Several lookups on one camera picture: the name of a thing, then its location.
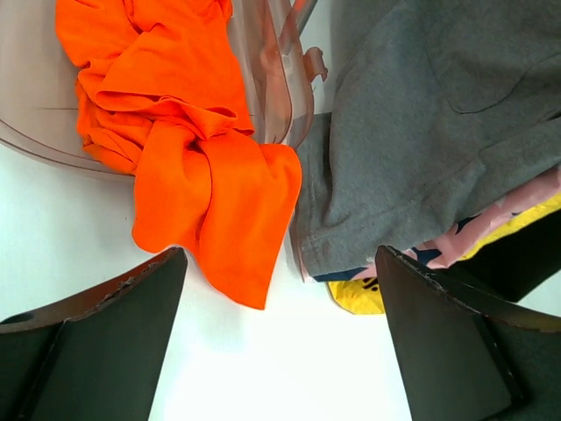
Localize grey shorts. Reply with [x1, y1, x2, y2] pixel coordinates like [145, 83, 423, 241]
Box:
[296, 1, 560, 280]

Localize pink shark print shorts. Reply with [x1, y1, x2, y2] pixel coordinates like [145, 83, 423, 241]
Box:
[295, 165, 560, 282]

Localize pink translucent plastic basin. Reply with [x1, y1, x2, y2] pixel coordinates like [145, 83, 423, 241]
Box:
[1, 1, 328, 182]

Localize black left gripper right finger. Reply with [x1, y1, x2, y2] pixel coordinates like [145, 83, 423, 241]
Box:
[375, 246, 560, 420]

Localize black shorts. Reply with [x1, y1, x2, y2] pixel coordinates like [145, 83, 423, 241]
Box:
[445, 210, 560, 302]

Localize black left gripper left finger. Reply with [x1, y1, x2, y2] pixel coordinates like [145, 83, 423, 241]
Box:
[1, 247, 188, 420]

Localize yellow shorts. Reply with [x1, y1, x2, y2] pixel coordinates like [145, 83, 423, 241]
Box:
[327, 193, 560, 315]

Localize orange shorts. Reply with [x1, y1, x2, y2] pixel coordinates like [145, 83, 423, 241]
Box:
[55, 0, 302, 310]

